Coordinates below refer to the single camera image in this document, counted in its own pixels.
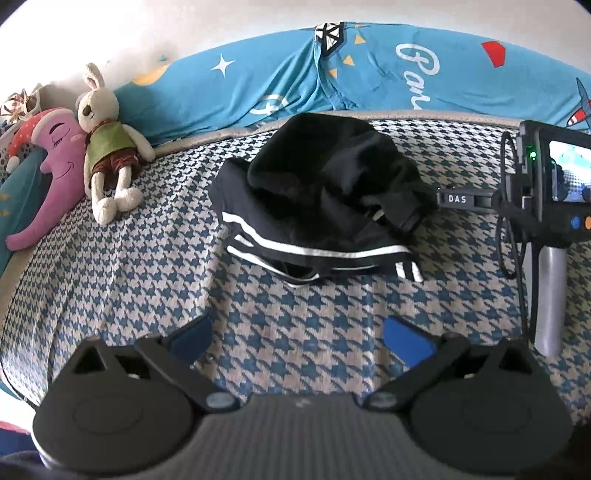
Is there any purple moon plush pillow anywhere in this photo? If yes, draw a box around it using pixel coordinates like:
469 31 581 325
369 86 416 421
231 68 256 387
6 108 90 252

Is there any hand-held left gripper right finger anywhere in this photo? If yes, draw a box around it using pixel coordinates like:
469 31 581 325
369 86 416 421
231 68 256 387
364 316 532 414

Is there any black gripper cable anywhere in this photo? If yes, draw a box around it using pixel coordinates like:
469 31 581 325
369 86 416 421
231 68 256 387
496 131 539 342

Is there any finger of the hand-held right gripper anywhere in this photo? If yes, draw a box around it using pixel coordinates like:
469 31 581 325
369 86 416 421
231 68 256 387
436 185 498 210

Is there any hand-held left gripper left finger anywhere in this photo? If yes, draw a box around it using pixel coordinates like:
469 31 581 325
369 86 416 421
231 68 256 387
71 315 237 414

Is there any beige rabbit plush toy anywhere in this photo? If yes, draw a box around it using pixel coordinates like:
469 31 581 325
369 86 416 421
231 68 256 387
76 62 155 225

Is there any blue printed quilt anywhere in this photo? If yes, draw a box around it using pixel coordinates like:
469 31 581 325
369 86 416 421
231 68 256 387
113 21 591 145

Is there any black white-striped t-shirt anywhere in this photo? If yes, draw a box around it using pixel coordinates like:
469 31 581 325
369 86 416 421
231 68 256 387
208 113 439 289

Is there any teal pillow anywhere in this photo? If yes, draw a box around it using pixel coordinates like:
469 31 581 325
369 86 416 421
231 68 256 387
0 148 47 278

